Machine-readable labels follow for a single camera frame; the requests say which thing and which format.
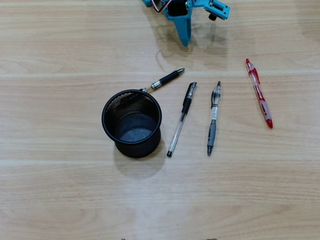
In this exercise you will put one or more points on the grey grip retractable pen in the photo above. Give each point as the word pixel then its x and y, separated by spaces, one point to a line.
pixel 212 132

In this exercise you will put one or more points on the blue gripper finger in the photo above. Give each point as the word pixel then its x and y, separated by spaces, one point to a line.
pixel 184 27

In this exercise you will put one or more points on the black grip chrome tip pen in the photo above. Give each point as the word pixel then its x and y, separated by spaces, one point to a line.
pixel 170 76

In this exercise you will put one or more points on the clear pen with black cap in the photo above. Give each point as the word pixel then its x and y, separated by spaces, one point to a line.
pixel 186 102

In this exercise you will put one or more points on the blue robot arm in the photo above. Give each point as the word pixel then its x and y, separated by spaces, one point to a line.
pixel 147 2

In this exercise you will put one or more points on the red retractable pen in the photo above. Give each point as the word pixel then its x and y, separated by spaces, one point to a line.
pixel 265 108

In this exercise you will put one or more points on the black mesh pen holder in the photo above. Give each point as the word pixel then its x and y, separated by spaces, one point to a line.
pixel 136 150

